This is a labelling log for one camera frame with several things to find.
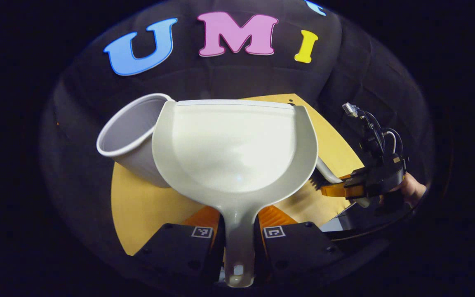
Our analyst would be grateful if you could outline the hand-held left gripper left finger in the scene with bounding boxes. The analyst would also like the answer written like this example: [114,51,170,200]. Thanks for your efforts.
[134,206,224,283]

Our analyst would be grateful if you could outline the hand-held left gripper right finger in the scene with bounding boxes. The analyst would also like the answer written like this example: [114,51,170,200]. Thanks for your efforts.
[255,205,345,281]

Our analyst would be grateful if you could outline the small white broom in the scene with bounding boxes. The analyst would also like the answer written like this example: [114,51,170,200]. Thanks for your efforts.
[310,158,372,209]

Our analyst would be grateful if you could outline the grey plastic dustpan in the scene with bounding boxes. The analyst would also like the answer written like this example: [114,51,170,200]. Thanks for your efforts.
[152,99,319,288]

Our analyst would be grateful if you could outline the grey plastic garbage bin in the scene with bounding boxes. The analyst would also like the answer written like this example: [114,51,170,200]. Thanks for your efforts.
[96,93,176,189]

